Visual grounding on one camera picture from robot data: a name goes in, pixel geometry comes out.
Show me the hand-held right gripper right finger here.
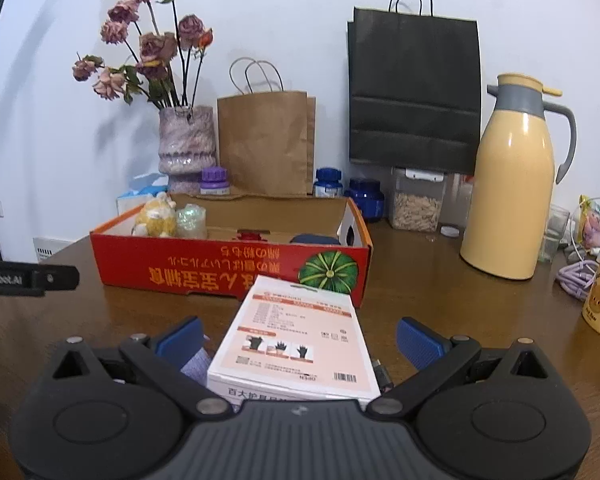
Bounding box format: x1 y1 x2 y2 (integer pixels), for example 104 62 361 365
365 317 556 418

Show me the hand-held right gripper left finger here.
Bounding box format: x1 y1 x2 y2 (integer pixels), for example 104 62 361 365
40 316 233 418

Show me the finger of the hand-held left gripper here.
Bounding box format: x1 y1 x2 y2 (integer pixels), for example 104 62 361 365
44 266 80 291

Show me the purple knitted pouch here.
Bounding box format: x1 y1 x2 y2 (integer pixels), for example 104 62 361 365
180 350 213 388

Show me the braided grey cable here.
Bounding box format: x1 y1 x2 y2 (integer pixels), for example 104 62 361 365
372 357 396 393

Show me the red cardboard box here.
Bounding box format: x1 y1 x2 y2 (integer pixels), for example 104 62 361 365
90 192 373 309

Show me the white product box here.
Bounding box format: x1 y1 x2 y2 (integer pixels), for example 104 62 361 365
206 275 382 406

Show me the yellow plush toy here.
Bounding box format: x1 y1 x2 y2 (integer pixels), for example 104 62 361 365
132 192 178 237

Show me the iridescent plastic wrap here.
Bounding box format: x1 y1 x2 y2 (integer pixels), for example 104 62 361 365
175 203 208 239

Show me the dark blue case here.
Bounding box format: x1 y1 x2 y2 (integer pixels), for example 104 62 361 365
290 233 343 247

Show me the clear glass cup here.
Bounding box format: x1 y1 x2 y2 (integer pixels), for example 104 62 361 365
537 205 572 263

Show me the blue tissue box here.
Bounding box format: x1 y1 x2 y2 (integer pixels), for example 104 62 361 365
115 172 171 217

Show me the clear container of nuts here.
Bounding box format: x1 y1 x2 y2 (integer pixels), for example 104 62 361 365
390 166 446 233

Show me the empty clear container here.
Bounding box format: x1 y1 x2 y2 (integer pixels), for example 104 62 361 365
442 172 476 231

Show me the dark blue jar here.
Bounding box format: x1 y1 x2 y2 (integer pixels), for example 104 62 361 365
345 178 385 224

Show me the purple lid bottle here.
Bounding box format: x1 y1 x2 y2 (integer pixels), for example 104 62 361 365
200 166 230 196

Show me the yellow thermos jug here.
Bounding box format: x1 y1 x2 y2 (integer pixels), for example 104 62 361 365
460 73 577 281

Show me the blue lid white bottle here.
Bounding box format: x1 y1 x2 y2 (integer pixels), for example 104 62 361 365
313 167 344 198

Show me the mottled purple ceramic vase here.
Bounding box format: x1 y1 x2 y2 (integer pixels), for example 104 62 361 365
158 105 218 195

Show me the brown paper bag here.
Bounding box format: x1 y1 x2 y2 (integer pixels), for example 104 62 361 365
216 57 317 196

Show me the clear snack bag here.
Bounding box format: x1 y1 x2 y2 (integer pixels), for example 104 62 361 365
577 195 600 251

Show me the dried pink rose bouquet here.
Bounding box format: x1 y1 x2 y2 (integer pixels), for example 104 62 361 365
71 0 215 110

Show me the black paper bag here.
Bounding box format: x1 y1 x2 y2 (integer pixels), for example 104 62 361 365
346 0 482 173

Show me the purple cable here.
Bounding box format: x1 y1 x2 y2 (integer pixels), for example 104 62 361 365
555 259 600 301

